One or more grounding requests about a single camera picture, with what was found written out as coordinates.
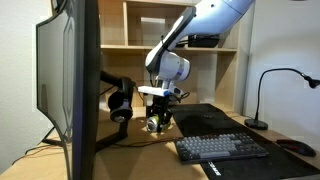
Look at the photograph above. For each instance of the black red computer mouse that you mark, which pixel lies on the black red computer mouse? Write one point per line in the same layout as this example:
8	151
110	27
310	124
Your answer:
297	147

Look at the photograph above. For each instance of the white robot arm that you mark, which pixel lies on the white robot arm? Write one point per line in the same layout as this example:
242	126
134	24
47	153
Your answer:
206	19

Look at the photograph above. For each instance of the wooden shelf unit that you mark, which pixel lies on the wooden shelf unit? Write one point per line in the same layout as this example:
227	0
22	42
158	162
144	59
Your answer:
131	28

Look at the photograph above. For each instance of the black desk mat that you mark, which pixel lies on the black desk mat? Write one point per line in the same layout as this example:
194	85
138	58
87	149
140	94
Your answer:
279	164

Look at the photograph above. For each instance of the black box on shelf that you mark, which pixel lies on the black box on shelf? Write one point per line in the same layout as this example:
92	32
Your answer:
206	41

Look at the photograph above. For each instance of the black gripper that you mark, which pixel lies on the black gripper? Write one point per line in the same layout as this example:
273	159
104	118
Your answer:
159	108

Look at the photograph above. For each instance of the black mechanical keyboard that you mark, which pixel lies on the black mechanical keyboard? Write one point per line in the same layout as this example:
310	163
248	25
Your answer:
218	147

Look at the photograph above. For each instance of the black headphones on stand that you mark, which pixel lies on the black headphones on stand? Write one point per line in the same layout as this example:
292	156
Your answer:
120	101

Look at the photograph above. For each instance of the black desk lamp base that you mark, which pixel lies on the black desk lamp base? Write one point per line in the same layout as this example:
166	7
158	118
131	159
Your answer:
279	100

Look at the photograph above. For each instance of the black computer monitor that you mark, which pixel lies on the black computer monitor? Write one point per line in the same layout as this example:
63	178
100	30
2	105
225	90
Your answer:
68	80

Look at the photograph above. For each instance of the yellow soda can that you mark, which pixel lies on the yellow soda can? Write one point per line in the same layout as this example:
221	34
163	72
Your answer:
153	125

